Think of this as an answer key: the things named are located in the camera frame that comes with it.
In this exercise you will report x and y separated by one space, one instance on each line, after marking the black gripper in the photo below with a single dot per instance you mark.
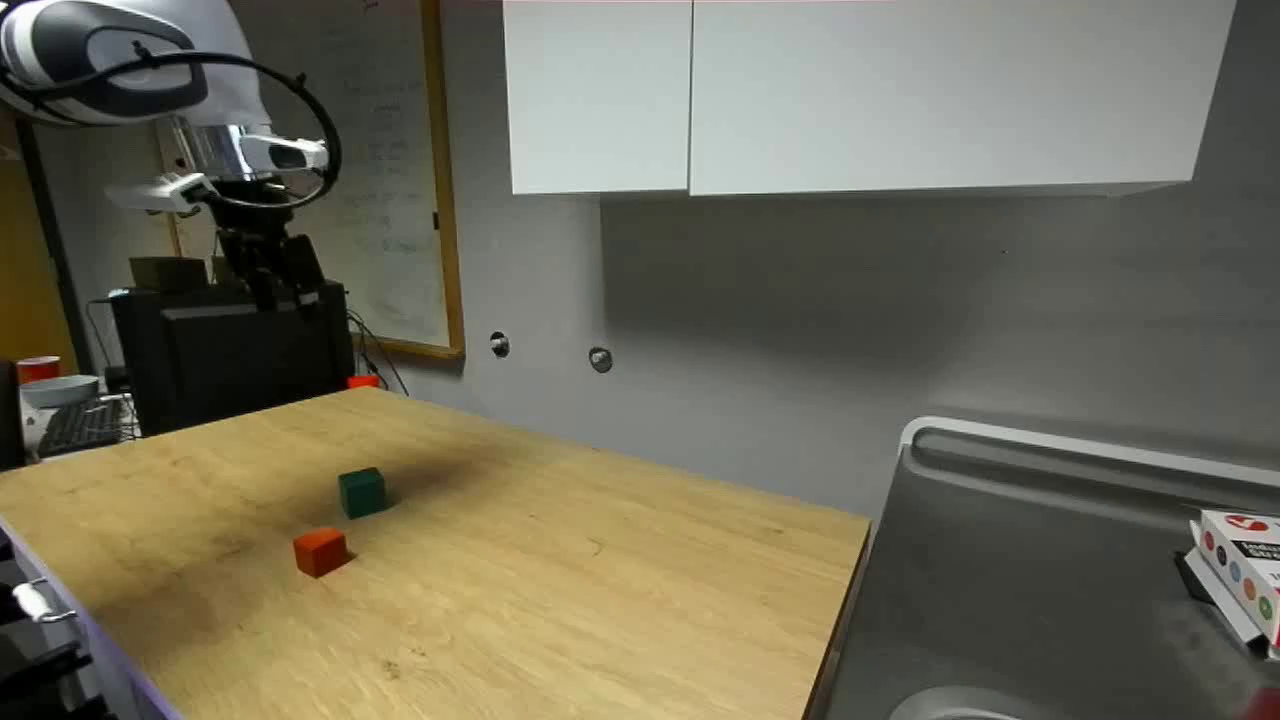
275 267

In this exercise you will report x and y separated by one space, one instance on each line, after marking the orange cube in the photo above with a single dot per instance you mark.
320 548

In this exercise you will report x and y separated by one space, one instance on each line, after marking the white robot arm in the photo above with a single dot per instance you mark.
149 61

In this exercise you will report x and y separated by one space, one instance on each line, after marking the green cube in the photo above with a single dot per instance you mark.
363 492

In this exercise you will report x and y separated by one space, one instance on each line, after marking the black computer monitor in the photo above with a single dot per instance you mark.
201 351

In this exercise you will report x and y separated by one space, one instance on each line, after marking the wood framed whiteboard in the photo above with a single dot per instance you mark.
384 228

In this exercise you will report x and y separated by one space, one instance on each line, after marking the white box with red lid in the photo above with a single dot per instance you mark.
69 411

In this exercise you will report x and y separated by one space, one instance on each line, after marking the stainless steel sink counter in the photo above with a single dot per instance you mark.
1047 576

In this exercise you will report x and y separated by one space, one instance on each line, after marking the white colourful game box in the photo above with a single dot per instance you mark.
1236 561

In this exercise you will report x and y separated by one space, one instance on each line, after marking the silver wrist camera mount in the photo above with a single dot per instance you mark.
231 164

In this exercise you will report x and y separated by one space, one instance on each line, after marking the round wall fitting left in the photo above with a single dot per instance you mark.
496 345

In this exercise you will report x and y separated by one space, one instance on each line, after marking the round wall fitting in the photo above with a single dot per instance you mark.
496 345
601 359

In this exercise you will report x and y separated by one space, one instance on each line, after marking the round wall fitting right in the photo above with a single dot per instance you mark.
601 359

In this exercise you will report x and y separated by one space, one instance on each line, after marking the white wall cabinet left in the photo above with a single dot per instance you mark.
597 95

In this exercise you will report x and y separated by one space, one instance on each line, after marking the white wall cabinet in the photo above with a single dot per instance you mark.
950 95
597 95

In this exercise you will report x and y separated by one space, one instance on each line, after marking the white wall cabinet right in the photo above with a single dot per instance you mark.
950 95

